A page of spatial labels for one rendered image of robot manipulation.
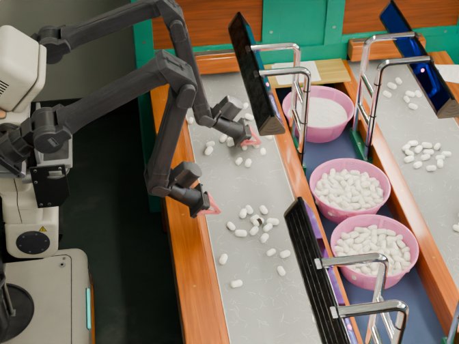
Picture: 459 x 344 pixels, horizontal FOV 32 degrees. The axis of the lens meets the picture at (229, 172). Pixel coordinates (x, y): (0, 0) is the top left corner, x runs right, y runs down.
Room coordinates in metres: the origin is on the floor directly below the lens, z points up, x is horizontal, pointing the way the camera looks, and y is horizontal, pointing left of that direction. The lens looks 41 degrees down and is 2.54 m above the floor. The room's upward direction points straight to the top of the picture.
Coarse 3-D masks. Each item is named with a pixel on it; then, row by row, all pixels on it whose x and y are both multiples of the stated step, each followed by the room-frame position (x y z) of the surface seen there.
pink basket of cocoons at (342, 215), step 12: (324, 168) 2.07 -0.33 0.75; (336, 168) 2.09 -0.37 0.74; (348, 168) 2.09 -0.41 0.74; (372, 168) 2.06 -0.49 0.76; (312, 180) 2.00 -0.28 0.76; (384, 180) 2.00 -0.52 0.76; (312, 192) 1.93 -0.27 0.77; (384, 192) 1.97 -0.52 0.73; (324, 204) 1.88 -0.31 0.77; (324, 216) 1.91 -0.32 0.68; (336, 216) 1.87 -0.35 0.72; (348, 216) 1.85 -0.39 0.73
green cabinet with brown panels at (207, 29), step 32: (192, 0) 2.65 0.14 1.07; (224, 0) 2.67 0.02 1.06; (256, 0) 2.69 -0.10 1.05; (288, 0) 2.70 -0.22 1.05; (320, 0) 2.72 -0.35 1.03; (352, 0) 2.75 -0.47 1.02; (384, 0) 2.77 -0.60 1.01; (416, 0) 2.79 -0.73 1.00; (448, 0) 2.81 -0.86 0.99; (160, 32) 2.63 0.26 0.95; (192, 32) 2.65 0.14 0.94; (224, 32) 2.67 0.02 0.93; (256, 32) 2.69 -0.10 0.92; (288, 32) 2.70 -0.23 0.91; (320, 32) 2.72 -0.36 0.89; (352, 32) 2.75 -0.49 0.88; (384, 32) 2.76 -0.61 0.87; (448, 32) 2.80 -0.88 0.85
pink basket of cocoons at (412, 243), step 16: (352, 224) 1.81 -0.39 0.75; (368, 224) 1.81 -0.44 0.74; (384, 224) 1.81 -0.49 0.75; (400, 224) 1.78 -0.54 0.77; (336, 240) 1.74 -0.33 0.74; (416, 240) 1.71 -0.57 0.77; (336, 256) 1.65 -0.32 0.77; (416, 256) 1.65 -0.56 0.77; (352, 272) 1.60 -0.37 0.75; (400, 272) 1.58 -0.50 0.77; (368, 288) 1.59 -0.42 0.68
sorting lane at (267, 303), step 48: (240, 96) 2.51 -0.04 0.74; (192, 144) 2.21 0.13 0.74; (240, 192) 1.96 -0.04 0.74; (288, 192) 1.96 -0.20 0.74; (240, 240) 1.74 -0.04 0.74; (288, 240) 1.74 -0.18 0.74; (240, 288) 1.55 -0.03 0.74; (288, 288) 1.55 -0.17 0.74; (240, 336) 1.37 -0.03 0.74; (288, 336) 1.37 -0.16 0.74
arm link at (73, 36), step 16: (144, 0) 2.13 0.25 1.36; (160, 0) 2.10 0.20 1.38; (96, 16) 2.12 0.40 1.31; (112, 16) 2.09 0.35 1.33; (128, 16) 2.10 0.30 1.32; (144, 16) 2.10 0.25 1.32; (160, 16) 2.11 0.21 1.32; (176, 16) 2.11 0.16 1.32; (64, 32) 2.08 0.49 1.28; (80, 32) 2.07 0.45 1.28; (96, 32) 2.08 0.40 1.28; (112, 32) 2.09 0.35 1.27; (48, 48) 2.03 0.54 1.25; (64, 48) 2.04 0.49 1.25
